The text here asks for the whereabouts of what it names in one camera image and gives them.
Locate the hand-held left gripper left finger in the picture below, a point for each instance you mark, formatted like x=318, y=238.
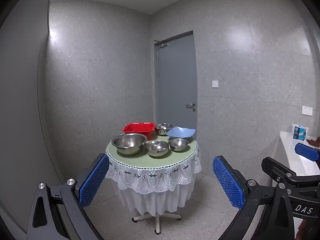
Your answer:
x=93, y=180

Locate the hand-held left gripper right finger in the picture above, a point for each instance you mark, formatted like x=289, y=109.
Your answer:
x=228, y=181

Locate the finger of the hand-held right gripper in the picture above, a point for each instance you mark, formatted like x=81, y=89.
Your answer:
x=277, y=168
x=307, y=151

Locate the large steel bowl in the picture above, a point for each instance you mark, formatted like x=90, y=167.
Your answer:
x=128, y=142

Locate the small steel bowl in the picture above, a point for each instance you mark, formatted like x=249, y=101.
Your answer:
x=178, y=145
x=163, y=129

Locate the red plastic basin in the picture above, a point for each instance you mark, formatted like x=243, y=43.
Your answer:
x=135, y=128

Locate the blue wavy plate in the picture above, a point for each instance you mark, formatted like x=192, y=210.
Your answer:
x=180, y=132

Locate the medium steel bowl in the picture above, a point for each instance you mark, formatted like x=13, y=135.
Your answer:
x=157, y=150

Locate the brown object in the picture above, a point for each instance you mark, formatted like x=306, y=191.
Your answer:
x=314, y=142

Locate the white counter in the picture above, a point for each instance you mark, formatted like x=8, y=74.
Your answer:
x=290, y=152

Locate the blue and white tissue pack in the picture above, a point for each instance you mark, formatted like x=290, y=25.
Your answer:
x=299, y=132

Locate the white metal table base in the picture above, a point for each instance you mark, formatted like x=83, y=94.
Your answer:
x=158, y=223

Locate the grey door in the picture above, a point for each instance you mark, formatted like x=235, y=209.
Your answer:
x=175, y=80

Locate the door closer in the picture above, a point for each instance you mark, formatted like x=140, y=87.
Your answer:
x=162, y=43

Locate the white wall socket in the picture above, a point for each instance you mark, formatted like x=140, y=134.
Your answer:
x=307, y=110

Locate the white light switch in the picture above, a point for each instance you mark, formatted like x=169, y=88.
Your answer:
x=215, y=84

